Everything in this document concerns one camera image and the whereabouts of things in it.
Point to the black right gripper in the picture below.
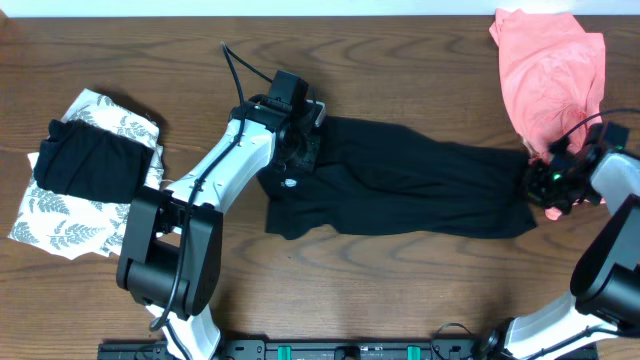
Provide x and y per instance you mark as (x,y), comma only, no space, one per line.
(538,169)

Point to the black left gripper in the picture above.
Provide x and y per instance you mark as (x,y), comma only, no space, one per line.
(311,155)

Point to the black polo shirt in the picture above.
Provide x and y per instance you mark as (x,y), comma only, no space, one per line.
(374,178)

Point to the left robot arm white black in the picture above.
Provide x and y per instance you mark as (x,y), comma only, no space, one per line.
(171,254)

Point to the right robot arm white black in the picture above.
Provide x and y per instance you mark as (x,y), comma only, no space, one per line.
(603,297)

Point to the salmon pink shirt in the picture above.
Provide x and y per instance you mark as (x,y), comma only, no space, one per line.
(552,74)

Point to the folded black garment on bag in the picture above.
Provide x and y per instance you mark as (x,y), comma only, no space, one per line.
(88,162)

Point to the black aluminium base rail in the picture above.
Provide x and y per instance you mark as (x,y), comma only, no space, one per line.
(454,346)

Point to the white fern print drawstring bag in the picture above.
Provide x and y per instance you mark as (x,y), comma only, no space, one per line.
(71,227)

